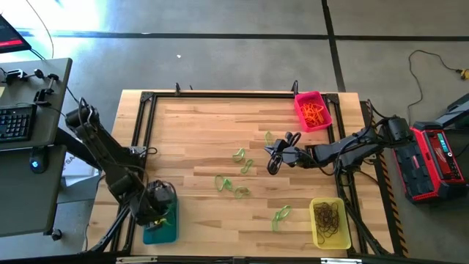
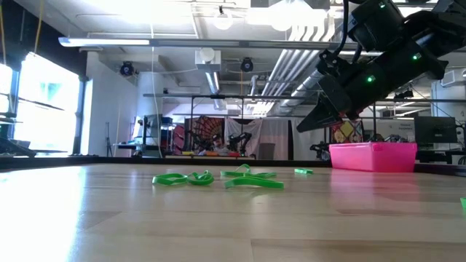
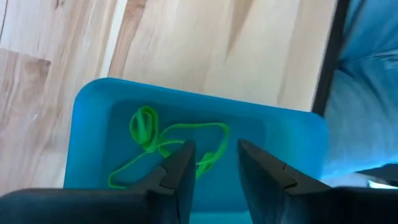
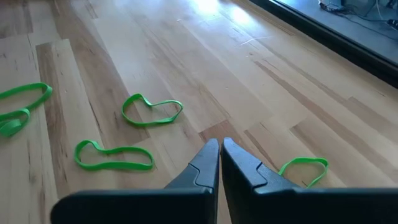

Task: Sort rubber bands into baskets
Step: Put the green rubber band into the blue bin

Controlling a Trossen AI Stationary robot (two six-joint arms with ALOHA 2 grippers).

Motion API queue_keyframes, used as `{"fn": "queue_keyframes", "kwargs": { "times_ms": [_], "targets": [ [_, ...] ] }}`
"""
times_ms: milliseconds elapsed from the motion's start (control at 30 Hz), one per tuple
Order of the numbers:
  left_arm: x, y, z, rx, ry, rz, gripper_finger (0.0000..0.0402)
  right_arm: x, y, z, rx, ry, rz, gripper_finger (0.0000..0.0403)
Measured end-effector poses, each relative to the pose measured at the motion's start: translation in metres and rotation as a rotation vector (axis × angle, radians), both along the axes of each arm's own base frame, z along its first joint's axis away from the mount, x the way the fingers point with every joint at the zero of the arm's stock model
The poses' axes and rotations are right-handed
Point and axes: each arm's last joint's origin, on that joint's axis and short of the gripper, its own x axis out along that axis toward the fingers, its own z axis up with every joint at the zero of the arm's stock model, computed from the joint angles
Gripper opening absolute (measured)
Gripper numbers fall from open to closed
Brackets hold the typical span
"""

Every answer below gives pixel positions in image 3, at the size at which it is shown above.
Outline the black aluminium table frame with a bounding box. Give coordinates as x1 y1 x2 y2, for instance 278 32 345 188
312 0 351 116

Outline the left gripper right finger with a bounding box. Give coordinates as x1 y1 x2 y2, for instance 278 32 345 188
238 138 330 224

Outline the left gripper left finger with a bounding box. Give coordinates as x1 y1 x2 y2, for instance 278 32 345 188
129 139 197 224

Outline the teal plastic basket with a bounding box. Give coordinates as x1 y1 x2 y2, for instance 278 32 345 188
63 77 330 224

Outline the blue fabric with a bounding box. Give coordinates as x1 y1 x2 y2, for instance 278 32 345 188
322 0 398 181

